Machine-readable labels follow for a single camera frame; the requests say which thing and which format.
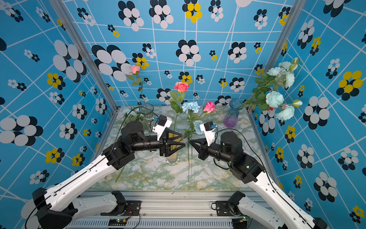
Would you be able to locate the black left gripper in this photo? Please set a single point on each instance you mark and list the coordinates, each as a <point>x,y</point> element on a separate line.
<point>163,144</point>

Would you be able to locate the aluminium frame post left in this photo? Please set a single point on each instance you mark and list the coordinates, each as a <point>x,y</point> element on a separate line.
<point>75,36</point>

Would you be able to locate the aluminium frame post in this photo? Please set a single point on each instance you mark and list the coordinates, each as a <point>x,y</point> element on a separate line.
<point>285,32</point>
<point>75,36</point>

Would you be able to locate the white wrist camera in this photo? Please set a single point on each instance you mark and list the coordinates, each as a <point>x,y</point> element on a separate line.
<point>209,130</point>
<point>161,124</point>

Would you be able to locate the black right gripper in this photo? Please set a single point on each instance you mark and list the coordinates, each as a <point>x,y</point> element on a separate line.
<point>202,149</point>

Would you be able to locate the purple tinted glass vase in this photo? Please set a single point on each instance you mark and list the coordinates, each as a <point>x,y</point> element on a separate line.
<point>231,118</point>

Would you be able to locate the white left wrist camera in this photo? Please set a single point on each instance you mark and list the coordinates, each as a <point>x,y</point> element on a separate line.
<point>161,124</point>

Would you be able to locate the yellow beige vase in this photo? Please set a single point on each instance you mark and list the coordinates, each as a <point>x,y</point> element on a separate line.
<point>174,159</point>

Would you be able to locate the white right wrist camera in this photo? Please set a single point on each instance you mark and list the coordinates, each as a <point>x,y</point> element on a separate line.
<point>209,130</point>

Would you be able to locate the light blue peony bouquet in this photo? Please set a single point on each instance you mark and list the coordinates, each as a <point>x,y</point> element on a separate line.
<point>266,96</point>

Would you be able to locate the green circuit board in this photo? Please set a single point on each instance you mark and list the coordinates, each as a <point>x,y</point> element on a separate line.
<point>117,222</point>

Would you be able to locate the small pink rose stem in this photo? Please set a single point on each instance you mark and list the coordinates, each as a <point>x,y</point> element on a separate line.
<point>208,109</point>

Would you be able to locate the clear ribbed glass vase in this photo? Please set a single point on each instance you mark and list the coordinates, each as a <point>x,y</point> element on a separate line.
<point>148,115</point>

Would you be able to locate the aluminium frame post right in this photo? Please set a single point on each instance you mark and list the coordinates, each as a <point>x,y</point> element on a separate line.
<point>285,32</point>

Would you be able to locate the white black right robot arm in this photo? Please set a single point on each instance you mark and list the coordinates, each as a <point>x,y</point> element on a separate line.
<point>284,213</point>

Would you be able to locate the red rose stem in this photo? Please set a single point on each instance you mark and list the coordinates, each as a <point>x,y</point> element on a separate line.
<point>177,97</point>

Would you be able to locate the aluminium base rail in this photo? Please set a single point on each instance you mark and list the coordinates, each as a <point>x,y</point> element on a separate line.
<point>176,210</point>

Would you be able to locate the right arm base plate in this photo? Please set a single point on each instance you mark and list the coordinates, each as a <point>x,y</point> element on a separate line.
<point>222,209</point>

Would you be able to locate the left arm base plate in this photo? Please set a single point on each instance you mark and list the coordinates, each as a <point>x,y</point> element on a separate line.
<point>125,208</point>

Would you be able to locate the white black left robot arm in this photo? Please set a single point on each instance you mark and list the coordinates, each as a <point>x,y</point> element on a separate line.
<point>58,206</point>

